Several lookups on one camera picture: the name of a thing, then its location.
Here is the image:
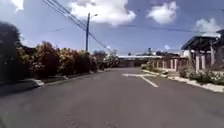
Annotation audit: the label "grey pavement strip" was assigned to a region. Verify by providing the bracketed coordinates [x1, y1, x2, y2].
[0, 70, 101, 96]

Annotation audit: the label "utility pole with street lamp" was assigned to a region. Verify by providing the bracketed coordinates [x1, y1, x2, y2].
[84, 12, 99, 53]

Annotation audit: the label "long building with white roof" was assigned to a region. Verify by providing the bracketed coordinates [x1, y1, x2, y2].
[116, 54, 164, 69]

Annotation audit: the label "green bush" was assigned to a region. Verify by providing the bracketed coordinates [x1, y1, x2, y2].
[140, 60, 156, 72]

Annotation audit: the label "low green plants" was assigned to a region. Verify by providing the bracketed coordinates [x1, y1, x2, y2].
[178, 66, 224, 86]

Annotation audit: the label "pale concrete kerb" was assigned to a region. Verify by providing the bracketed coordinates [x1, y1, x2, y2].
[141, 69, 224, 94]

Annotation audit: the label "overhead wires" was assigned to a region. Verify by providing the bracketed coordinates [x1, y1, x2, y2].
[41, 0, 224, 51]

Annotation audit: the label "dark tree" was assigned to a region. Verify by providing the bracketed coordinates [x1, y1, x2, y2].
[0, 21, 23, 83]

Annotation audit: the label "pink wall with pale posts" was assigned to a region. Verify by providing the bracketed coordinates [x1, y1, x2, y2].
[153, 57, 189, 72]

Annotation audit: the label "hedge of flowering bushes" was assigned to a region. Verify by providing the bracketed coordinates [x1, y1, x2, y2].
[14, 40, 99, 79]

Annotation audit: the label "building with porch roof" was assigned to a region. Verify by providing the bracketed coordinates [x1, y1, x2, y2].
[180, 29, 224, 73]

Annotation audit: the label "group of trees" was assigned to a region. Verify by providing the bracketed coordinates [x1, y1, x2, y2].
[92, 49, 120, 69]

